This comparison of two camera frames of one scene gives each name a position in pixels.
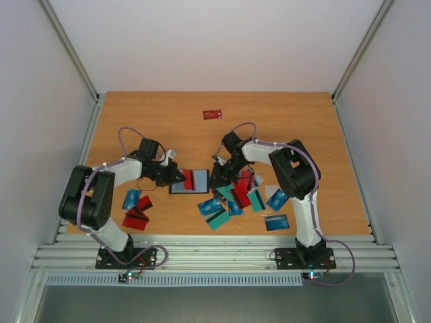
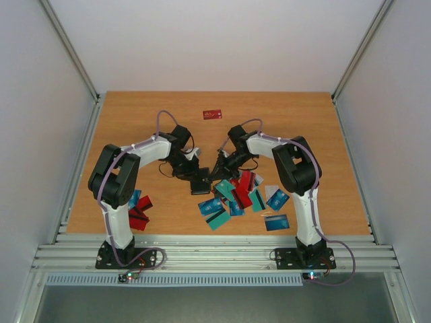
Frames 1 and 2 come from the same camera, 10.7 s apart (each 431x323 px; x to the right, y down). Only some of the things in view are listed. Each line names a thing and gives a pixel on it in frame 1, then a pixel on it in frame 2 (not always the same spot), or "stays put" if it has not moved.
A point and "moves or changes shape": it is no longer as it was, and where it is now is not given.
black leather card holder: [202, 184] moves or changes shape
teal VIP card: [226, 191] stays put
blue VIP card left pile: [210, 206] stays put
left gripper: [172, 177] → [189, 174]
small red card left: [144, 203] stays put
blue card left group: [131, 198] stays put
